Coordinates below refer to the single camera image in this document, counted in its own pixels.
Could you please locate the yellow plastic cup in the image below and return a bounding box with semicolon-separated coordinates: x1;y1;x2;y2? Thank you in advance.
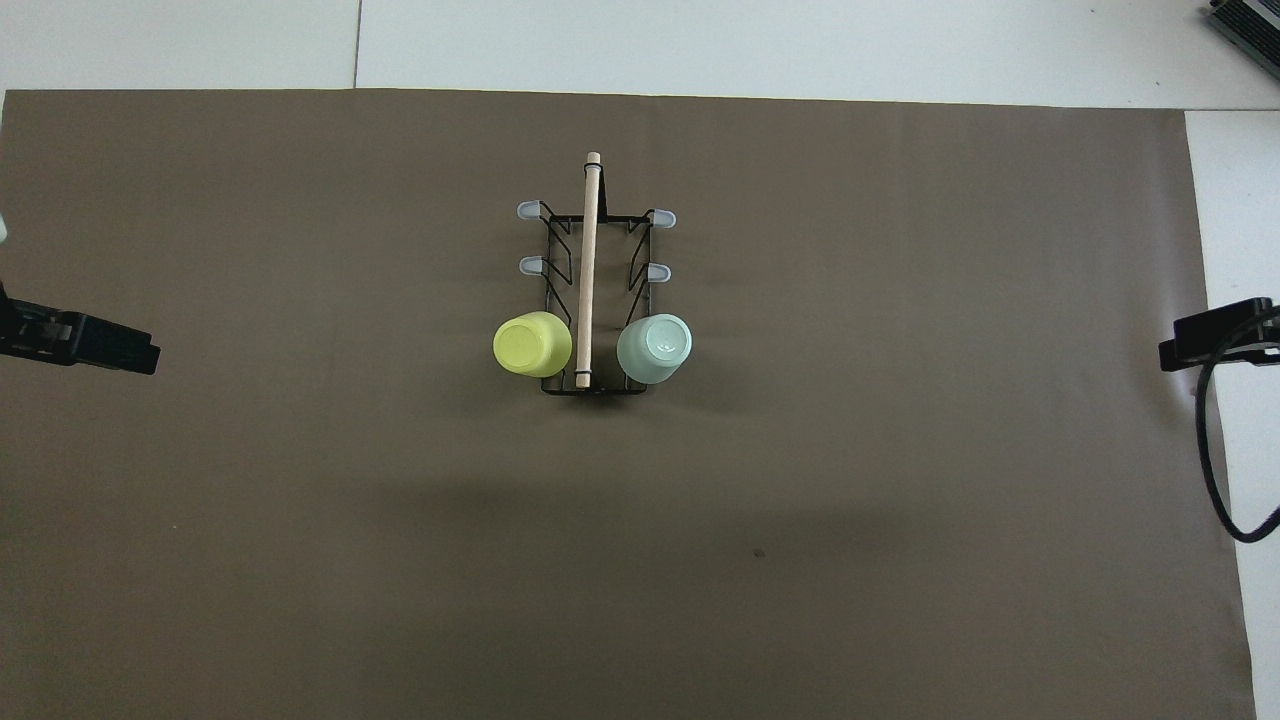
493;311;575;380

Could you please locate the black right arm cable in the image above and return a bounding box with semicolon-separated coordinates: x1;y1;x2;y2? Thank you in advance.
1195;320;1280;545

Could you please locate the dark ribbed metal device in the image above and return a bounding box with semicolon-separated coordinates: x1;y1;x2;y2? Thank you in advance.
1205;0;1280;54

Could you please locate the black wire cup rack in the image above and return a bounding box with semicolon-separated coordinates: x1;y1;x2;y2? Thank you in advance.
516;152;678;397

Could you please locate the pale green plastic cup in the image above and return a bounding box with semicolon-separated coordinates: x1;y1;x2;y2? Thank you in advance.
616;313;694;386

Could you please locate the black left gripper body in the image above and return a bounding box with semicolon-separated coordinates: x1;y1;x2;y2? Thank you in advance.
0;285;77;362

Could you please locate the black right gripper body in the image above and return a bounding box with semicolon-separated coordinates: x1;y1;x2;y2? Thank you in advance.
1214;297;1280;362

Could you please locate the brown table mat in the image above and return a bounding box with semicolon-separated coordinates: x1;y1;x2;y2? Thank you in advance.
0;88;1257;720

